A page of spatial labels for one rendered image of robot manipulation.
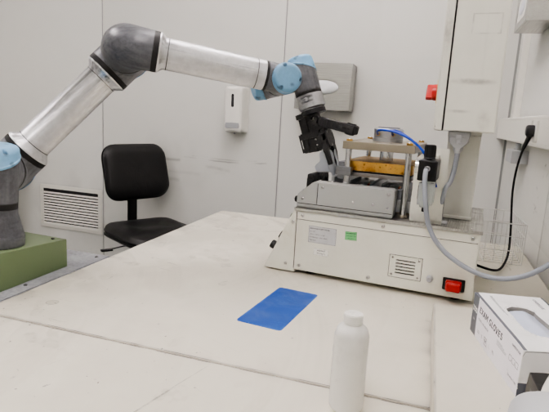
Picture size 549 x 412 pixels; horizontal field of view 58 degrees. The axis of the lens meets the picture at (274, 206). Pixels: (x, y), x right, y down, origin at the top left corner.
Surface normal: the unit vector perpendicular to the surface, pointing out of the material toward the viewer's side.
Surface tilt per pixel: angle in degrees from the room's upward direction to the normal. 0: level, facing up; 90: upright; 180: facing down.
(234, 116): 90
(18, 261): 90
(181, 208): 90
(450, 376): 0
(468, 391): 0
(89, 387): 0
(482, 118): 90
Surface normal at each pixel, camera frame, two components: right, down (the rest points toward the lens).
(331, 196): -0.38, 0.15
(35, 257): 0.95, 0.11
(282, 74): 0.25, 0.14
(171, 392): 0.06, -0.98
